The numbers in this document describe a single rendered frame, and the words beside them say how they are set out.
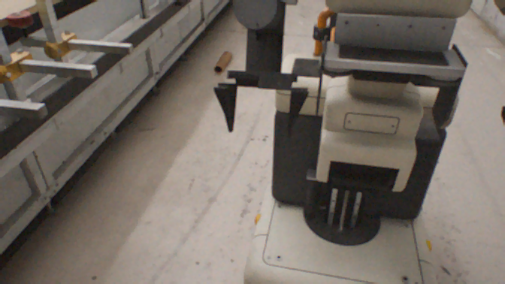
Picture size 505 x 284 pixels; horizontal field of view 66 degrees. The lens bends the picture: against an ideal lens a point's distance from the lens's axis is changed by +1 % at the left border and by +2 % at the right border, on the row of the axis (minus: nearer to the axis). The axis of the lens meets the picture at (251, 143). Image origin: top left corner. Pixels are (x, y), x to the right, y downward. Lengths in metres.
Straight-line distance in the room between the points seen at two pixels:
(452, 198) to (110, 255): 1.64
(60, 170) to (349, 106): 1.50
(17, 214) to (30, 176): 0.16
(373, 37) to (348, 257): 0.79
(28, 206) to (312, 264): 1.22
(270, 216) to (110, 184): 1.00
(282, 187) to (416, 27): 0.80
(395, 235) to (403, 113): 0.64
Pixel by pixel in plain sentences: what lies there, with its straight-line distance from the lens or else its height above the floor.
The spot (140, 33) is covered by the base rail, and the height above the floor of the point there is 0.67.
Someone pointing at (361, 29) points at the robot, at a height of 1.07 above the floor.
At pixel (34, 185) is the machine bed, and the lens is 1.93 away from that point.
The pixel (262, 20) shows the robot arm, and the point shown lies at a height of 1.17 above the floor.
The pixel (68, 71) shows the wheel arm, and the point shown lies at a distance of 1.33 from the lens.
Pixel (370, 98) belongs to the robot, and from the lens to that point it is 0.95.
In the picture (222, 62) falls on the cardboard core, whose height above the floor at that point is 0.07.
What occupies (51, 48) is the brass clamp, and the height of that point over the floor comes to 0.82.
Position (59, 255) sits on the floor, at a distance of 1.89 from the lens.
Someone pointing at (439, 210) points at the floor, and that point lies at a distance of 2.09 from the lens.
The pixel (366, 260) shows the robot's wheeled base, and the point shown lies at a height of 0.28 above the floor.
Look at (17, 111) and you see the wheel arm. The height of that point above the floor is 0.83.
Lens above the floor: 1.33
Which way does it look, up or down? 35 degrees down
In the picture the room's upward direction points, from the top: straight up
